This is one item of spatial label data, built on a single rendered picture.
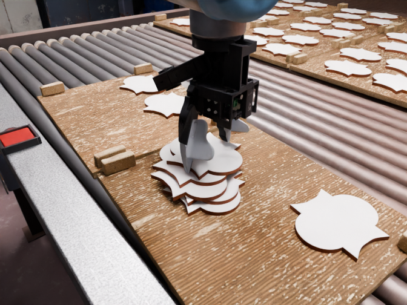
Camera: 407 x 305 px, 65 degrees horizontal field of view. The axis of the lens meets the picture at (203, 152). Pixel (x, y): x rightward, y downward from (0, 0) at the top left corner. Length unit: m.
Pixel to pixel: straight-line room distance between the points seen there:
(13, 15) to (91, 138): 4.63
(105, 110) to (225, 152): 0.37
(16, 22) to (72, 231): 4.86
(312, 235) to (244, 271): 0.11
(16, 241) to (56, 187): 1.32
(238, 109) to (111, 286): 0.30
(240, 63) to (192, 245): 0.25
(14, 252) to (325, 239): 1.62
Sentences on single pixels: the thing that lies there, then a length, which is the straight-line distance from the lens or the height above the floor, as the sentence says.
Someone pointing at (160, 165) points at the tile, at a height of 0.97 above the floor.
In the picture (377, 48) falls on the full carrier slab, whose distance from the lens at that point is 1.43.
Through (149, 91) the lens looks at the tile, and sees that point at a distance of 0.88.
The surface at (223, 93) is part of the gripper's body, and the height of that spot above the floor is 1.11.
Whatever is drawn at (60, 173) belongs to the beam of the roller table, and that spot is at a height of 0.91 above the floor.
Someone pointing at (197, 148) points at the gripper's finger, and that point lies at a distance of 0.48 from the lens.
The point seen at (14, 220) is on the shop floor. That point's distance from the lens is 2.07.
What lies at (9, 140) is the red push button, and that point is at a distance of 0.80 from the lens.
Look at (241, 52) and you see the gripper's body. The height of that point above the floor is 1.17.
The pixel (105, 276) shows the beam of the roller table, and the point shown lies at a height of 0.91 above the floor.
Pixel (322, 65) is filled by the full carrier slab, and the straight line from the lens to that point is 1.15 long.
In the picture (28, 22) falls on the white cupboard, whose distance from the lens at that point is 5.34.
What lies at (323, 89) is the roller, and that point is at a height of 0.91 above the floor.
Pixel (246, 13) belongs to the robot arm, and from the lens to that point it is 0.24.
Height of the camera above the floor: 1.29
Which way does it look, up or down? 34 degrees down
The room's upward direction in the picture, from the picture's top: straight up
